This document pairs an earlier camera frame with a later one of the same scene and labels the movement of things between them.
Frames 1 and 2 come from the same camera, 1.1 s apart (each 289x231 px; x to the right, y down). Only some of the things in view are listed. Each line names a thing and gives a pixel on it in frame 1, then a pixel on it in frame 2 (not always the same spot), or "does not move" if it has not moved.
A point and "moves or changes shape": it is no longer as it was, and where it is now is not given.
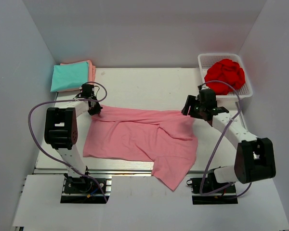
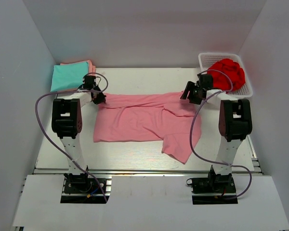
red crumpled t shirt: (226, 70) does not move
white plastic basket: (205, 60) does not move
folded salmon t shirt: (91, 74) does not move
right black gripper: (189, 102) to (191, 86)
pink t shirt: (168, 139) moves or changes shape
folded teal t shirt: (69, 76) does not move
